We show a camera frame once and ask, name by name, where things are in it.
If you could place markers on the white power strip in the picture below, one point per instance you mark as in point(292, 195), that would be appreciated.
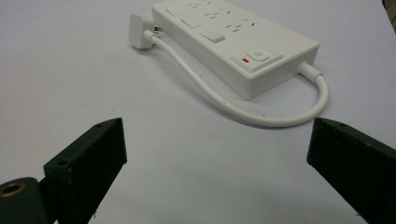
point(236, 43)

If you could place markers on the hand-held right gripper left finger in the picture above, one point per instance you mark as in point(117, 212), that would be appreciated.
point(84, 165)

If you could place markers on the white power plug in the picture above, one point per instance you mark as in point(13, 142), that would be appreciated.
point(139, 31)

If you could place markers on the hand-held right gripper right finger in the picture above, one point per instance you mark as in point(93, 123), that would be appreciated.
point(351, 168)

